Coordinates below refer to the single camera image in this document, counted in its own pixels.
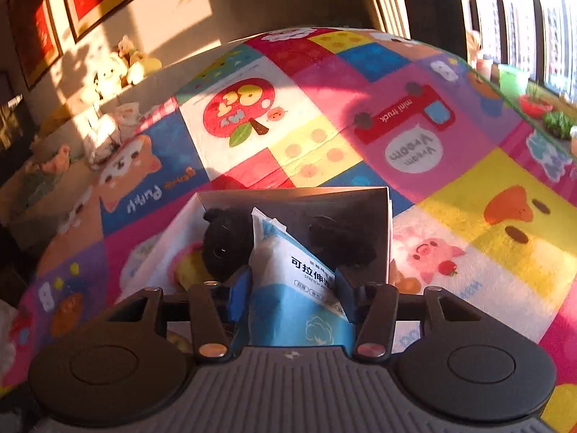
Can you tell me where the green flower pot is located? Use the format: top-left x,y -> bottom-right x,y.
497,64 -> 530,97

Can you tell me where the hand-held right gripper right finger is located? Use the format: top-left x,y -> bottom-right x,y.
334,268 -> 485,362

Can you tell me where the blue white wipes packet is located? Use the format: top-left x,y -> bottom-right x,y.
243,207 -> 359,357

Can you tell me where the white plush toy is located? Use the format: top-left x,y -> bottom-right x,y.
92,54 -> 129,100

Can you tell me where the pile of pale clothes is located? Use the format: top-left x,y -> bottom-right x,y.
83,101 -> 140,167

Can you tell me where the pink yellow cake toy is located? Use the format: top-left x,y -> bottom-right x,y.
168,241 -> 217,292

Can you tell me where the pale striped curtain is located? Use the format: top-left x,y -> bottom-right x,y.
354,0 -> 411,39

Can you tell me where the red picture dark frame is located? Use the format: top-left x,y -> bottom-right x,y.
6,0 -> 64,91

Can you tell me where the small tan bear plush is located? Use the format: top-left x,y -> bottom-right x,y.
117,35 -> 138,61

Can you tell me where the small green potted plant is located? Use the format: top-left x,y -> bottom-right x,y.
543,110 -> 576,140

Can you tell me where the dark curtain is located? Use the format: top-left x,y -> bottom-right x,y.
397,0 -> 467,61

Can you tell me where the colourful cartoon play mat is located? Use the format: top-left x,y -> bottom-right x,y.
0,27 -> 577,433

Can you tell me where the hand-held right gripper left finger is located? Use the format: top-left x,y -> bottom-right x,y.
106,266 -> 253,362

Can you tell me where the dark window frame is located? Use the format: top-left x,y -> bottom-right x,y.
455,0 -> 577,100

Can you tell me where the black cat plush toy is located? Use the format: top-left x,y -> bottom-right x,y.
201,207 -> 255,283

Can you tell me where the red potted plant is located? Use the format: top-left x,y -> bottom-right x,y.
518,83 -> 554,118

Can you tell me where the pale pink cardboard box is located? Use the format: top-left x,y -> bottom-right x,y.
115,186 -> 394,355

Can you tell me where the dark cabinet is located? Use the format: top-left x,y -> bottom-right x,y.
0,70 -> 39,185

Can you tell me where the yellow plush toy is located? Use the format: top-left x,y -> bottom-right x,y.
126,52 -> 163,86

